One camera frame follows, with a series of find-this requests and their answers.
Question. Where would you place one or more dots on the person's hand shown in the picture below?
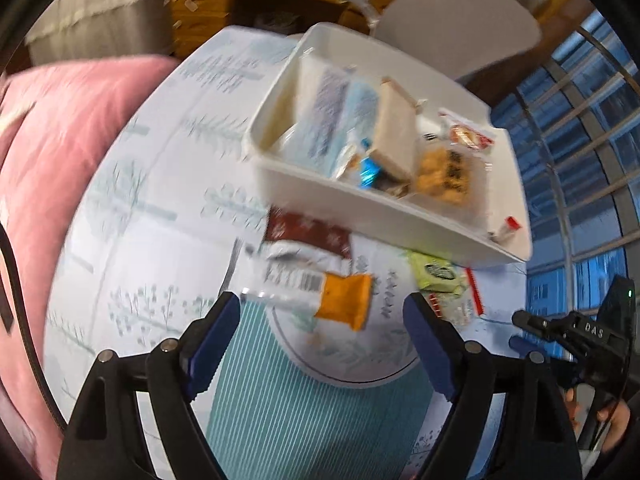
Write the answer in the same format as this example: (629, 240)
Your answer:
(616, 415)

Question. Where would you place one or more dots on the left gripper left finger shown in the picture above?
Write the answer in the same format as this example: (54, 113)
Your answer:
(104, 438)

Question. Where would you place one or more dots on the red white LiPO packet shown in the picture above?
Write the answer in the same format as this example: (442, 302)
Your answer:
(460, 307)

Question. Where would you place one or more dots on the metal window grille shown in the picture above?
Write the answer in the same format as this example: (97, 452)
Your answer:
(574, 127)

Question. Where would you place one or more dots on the orange crab roe snack bag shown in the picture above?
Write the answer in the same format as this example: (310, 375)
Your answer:
(455, 176)

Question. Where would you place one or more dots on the white chair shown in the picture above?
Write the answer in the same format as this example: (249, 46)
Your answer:
(456, 37)

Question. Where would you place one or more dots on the patterned white teal tablecloth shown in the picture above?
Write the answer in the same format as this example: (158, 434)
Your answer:
(150, 243)

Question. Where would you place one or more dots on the maroon silver orange packet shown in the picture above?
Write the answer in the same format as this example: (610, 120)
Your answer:
(303, 266)

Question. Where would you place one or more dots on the white blue snack packet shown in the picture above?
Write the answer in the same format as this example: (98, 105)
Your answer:
(334, 118)

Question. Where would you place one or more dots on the pink bedding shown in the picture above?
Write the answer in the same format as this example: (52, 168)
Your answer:
(73, 174)

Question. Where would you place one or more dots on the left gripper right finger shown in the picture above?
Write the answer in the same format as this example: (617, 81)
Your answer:
(535, 439)

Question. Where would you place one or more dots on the beige paper snack pack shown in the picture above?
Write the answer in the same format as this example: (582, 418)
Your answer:
(394, 144)

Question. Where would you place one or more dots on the blue small snack packet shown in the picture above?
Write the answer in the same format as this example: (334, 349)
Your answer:
(368, 172)

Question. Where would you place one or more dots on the red white snack in bin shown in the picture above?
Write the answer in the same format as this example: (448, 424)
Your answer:
(463, 131)

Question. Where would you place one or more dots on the white plastic organizer bin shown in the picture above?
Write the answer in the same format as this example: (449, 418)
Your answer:
(372, 213)

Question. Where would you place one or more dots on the green pineapple cake packet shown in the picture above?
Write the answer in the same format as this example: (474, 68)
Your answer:
(434, 274)

